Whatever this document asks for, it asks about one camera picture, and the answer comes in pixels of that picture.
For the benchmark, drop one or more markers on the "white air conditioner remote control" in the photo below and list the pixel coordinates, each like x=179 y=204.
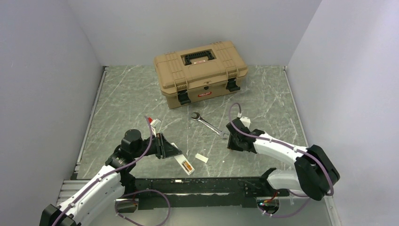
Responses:
x=180 y=158

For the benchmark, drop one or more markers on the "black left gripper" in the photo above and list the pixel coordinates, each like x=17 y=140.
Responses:
x=164 y=149

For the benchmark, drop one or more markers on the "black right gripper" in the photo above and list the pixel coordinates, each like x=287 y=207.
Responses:
x=232 y=146

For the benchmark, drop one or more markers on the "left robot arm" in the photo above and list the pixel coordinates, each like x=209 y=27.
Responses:
x=112 y=181

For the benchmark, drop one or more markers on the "tan plastic toolbox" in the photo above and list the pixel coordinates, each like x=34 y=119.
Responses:
x=196 y=74

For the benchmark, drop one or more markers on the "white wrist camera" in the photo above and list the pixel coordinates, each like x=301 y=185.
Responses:
x=155 y=122
x=245 y=121

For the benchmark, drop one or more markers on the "orange battery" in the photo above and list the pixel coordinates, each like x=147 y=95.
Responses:
x=187 y=166

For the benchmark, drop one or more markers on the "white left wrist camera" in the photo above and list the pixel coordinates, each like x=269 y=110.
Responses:
x=155 y=122

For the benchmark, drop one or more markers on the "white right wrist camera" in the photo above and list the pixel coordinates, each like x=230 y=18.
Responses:
x=245 y=121

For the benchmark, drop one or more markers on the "silver combination wrench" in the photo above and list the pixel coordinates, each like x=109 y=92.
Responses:
x=222 y=134

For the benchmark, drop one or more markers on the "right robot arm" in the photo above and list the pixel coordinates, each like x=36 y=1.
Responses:
x=312 y=172

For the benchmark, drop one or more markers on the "white battery cover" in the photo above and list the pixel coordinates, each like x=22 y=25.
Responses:
x=201 y=158

